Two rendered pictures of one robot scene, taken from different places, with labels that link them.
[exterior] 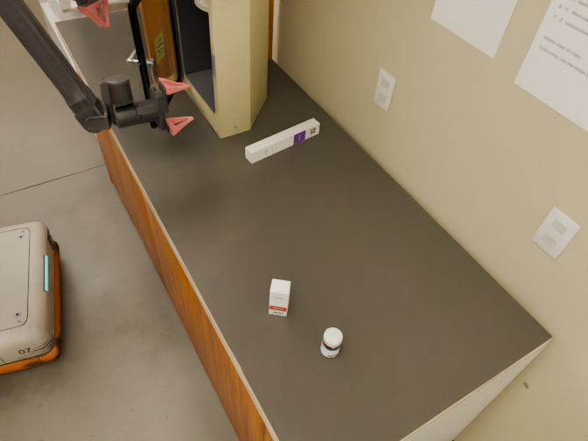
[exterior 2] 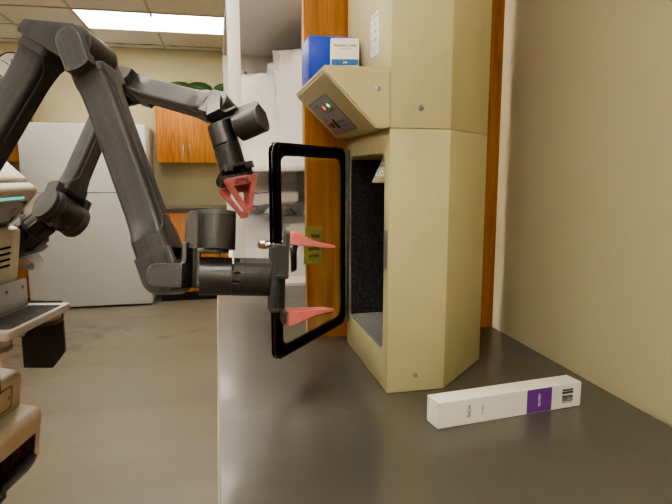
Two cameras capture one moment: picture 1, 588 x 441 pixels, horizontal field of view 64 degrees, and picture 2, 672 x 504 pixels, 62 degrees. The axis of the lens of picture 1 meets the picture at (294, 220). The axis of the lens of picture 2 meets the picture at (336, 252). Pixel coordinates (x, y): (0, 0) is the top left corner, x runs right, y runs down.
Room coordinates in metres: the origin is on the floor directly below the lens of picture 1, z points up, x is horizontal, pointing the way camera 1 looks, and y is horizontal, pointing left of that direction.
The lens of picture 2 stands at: (0.30, -0.03, 1.34)
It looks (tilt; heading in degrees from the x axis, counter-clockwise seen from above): 8 degrees down; 23
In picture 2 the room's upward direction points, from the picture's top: straight up
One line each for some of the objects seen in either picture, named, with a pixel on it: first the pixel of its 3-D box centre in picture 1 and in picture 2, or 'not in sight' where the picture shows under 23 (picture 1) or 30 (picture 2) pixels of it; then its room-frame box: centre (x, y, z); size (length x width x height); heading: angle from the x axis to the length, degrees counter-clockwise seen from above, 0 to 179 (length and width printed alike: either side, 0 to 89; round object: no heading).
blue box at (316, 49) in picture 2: not in sight; (329, 64); (1.38, 0.45, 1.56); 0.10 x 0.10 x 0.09; 35
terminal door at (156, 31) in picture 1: (158, 47); (311, 244); (1.32, 0.46, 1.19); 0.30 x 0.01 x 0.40; 177
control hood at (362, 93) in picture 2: not in sight; (337, 107); (1.32, 0.41, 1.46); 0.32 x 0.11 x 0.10; 35
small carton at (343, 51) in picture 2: not in sight; (344, 58); (1.27, 0.37, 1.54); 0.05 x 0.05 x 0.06; 25
